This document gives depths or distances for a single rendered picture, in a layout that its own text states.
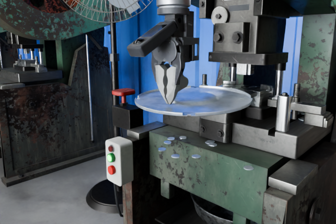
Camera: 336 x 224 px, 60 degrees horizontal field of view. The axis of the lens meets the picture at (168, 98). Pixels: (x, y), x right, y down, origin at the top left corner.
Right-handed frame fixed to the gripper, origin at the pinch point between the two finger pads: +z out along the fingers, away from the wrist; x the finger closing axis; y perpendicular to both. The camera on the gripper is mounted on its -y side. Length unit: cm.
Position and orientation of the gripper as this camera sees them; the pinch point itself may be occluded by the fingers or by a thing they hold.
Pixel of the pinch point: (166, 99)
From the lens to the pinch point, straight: 66.6
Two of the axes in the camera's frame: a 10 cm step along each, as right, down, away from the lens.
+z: 0.0, 9.8, 2.0
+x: -7.3, -1.4, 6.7
